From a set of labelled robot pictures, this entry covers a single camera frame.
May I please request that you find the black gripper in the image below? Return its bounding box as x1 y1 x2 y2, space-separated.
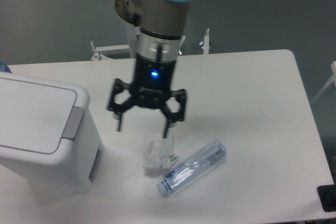
107 54 187 138

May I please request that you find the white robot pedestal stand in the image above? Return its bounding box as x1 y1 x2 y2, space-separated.
90 28 211 61

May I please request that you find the white frame at right edge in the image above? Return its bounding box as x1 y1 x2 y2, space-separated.
311 61 336 104

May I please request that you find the blue plastic item at left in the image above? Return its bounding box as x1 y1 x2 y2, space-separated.
0 61 12 73

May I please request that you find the crumpled white paper wrapper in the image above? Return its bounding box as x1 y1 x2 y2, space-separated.
142 132 180 177

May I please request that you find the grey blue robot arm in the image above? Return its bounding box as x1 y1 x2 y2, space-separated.
107 0 192 128

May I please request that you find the clear plastic water bottle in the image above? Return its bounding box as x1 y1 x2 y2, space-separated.
156 140 227 197

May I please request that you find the white push-lid trash can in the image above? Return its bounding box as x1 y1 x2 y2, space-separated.
1 72 104 197

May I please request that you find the black clamp on table edge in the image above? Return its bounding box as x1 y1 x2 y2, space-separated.
317 184 335 212

